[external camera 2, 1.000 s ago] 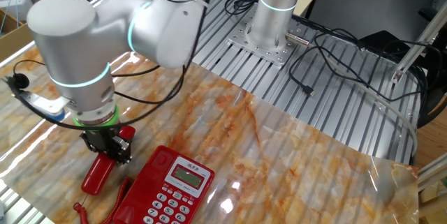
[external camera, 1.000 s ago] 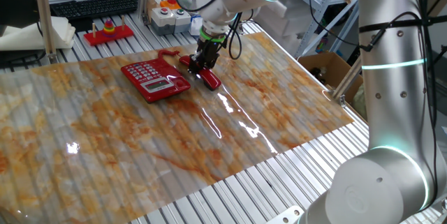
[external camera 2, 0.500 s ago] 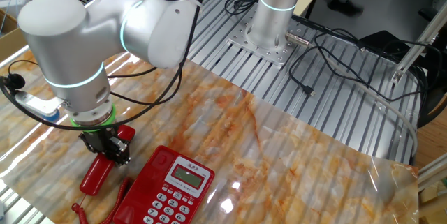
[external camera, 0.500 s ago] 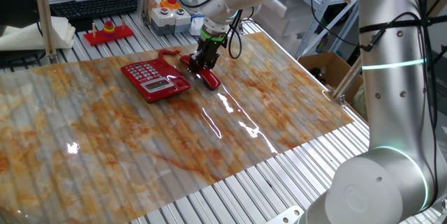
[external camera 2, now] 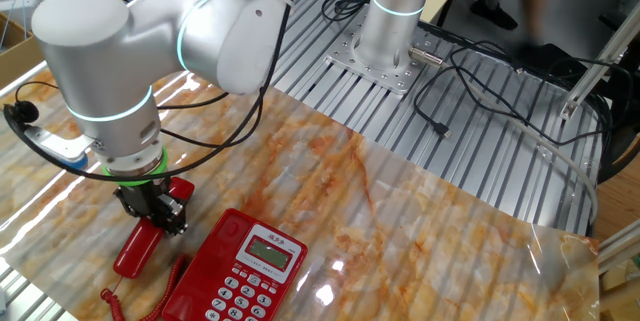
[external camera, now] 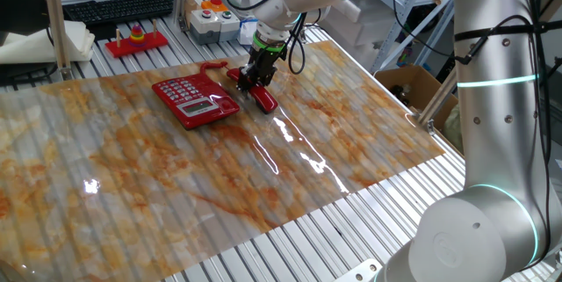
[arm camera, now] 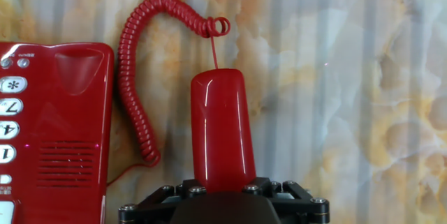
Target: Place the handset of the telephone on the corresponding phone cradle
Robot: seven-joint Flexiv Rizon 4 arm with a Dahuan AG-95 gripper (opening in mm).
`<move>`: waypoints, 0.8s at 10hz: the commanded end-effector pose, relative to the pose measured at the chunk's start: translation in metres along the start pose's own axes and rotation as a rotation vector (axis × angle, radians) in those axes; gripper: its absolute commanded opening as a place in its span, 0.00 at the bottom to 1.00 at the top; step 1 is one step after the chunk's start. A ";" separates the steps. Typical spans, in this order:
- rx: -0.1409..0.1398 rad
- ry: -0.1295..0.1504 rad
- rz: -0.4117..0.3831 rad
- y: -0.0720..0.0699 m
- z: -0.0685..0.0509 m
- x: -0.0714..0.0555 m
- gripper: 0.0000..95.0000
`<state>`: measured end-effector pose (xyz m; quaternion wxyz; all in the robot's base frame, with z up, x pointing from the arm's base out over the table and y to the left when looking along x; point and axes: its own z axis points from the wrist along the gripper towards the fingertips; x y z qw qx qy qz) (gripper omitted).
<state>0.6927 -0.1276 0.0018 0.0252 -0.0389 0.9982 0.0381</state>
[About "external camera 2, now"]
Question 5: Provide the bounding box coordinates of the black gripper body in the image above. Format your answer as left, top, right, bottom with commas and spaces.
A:
130, 175, 185, 219

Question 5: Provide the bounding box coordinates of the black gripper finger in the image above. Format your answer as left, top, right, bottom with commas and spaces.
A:
158, 193, 189, 237
115, 188, 139, 218

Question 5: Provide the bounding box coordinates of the red telephone handset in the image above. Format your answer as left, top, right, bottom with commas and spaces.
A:
112, 176, 196, 280

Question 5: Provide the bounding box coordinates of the red telephone base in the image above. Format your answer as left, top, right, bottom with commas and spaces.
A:
160, 207, 309, 321

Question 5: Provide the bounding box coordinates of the brown cardboard box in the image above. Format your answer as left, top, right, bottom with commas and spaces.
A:
0, 13, 46, 90

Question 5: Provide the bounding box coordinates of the orange marble patterned mat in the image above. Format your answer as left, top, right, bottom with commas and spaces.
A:
0, 68, 601, 321

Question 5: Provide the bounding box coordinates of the black power adapter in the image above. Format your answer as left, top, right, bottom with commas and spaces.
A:
512, 43, 589, 80

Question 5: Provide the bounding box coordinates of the green wrist adapter ring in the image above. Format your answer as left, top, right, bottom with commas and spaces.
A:
102, 148, 170, 187

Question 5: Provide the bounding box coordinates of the red coiled phone cord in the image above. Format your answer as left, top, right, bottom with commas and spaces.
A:
99, 254, 187, 321

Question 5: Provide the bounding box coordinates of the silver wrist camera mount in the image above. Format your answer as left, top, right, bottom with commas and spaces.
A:
22, 123, 94, 171

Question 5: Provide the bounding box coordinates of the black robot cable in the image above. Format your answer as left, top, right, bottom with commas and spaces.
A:
2, 0, 309, 182

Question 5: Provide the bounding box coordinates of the aluminium frame post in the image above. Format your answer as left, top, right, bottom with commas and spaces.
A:
559, 3, 640, 122
0, 60, 49, 98

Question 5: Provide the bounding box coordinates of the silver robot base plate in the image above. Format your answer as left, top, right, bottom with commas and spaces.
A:
325, 20, 436, 96

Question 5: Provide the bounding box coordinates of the black coiled cable bundle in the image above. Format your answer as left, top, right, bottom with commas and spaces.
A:
319, 0, 370, 23

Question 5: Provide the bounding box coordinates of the black usb cable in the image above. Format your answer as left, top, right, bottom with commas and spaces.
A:
413, 40, 609, 147

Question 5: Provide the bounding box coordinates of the thick white cable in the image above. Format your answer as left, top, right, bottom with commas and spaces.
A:
462, 78, 600, 227

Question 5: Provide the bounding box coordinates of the aluminium frame rail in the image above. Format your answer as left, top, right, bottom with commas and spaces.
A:
597, 218, 640, 275

